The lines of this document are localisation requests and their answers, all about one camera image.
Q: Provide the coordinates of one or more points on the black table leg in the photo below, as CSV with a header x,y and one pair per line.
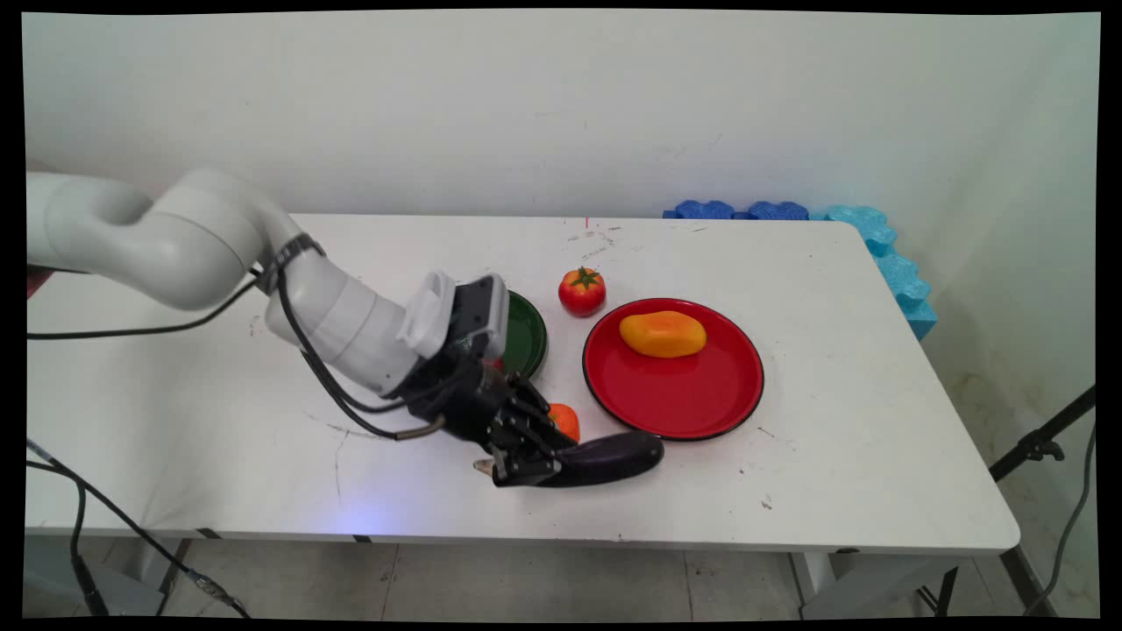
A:
x,y
173,574
945,592

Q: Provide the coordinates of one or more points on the black tripod stand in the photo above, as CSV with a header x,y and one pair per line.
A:
x,y
1039,447

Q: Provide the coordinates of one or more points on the red toy tomato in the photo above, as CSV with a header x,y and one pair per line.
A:
x,y
582,294

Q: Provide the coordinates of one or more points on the green round plate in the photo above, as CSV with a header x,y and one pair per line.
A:
x,y
526,337

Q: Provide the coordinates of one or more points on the dark purple toy eggplant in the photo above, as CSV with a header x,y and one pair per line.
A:
x,y
614,456

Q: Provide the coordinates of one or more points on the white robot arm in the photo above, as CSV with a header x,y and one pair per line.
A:
x,y
219,254

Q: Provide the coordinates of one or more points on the dark blue foam mat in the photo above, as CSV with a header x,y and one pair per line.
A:
x,y
727,210

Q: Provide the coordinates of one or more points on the red round plate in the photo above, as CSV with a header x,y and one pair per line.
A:
x,y
675,394

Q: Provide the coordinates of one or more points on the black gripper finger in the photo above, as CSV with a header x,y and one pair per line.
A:
x,y
543,422
521,460

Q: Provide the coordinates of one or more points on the orange toy carrot piece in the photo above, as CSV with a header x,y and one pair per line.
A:
x,y
567,421

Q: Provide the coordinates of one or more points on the light blue foam mat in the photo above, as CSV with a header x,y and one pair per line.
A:
x,y
898,272

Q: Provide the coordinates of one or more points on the yellow orange toy mango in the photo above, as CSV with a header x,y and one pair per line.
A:
x,y
663,334

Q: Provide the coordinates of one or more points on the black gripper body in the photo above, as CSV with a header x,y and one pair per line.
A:
x,y
460,399

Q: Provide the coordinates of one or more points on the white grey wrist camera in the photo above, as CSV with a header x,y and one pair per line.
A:
x,y
456,315

